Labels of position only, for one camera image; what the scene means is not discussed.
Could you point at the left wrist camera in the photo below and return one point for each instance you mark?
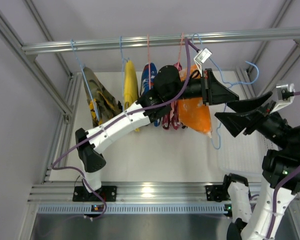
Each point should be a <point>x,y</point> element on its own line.
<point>201,57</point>

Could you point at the aluminium frame post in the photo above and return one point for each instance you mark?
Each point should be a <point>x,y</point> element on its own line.
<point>28,59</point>
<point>278,55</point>

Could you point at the green camouflage trousers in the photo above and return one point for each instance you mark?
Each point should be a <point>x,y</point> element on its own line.
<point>107,105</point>

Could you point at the pink camouflage trousers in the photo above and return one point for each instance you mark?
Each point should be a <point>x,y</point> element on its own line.
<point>171,119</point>

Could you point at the left aluminium frame post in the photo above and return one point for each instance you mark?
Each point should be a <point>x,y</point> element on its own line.
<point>28,59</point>

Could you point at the blue hanger with camouflage trousers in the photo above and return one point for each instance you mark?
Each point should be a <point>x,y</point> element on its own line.
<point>81,65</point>

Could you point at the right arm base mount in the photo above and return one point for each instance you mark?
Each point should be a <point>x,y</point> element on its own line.
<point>216,193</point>

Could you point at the white plastic basket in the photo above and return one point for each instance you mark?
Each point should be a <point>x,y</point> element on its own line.
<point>243,155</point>

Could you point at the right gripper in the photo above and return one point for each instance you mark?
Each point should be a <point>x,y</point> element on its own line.
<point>258,120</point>

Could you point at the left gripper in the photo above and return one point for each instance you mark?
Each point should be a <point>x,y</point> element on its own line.
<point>206,88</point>

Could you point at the front aluminium rail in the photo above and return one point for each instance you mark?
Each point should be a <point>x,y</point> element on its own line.
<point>127,192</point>

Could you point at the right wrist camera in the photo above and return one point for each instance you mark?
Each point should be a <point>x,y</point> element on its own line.
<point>285,96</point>

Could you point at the blue camouflage trousers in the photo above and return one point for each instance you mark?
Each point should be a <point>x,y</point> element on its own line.
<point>147,80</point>

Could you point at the right aluminium frame post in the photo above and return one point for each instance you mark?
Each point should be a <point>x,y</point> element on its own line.
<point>278,55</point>

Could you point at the grey slotted cable duct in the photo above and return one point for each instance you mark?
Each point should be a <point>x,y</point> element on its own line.
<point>134,208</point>

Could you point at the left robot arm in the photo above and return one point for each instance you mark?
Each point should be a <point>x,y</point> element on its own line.
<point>151,106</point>

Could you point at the aluminium hanging rail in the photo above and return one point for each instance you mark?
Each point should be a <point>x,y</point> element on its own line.
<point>254,35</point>

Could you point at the orange trousers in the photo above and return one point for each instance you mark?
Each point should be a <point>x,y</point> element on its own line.
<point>194,114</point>

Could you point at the blue hanger with yellow trousers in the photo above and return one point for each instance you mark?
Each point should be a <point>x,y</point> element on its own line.
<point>123,61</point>

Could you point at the yellow trousers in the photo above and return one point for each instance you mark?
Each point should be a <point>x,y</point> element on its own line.
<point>130,90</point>

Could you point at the blue wire hanger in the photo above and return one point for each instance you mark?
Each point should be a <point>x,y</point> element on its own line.
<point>230,86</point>

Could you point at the pink hanger with blue trousers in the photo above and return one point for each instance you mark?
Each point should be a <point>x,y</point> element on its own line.
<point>149,61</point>

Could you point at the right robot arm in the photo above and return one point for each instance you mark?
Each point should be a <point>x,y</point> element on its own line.
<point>280,182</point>

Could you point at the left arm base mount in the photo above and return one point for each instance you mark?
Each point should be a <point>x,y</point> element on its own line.
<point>107,193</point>

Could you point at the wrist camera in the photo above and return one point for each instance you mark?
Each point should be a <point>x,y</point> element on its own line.
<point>285,96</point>
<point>201,57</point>

